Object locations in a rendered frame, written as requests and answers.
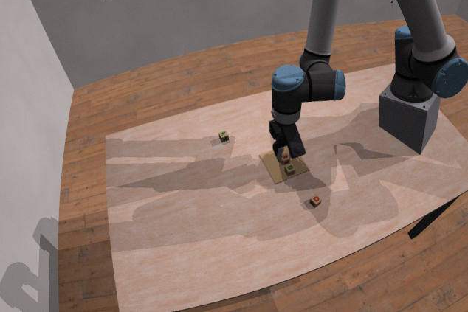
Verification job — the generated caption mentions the wooden letter block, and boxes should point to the wooden letter block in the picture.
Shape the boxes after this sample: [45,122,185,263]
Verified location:
[281,153,290,165]
[309,194,322,208]
[218,131,229,142]
[285,164,296,176]

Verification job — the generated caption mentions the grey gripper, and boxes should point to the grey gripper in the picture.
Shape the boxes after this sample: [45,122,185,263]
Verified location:
[269,120,294,163]

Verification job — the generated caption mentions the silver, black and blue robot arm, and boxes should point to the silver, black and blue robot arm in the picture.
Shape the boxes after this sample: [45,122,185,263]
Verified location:
[271,0,468,159]

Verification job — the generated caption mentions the tan square mat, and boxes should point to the tan square mat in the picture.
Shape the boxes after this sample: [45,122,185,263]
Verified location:
[259,150,310,184]

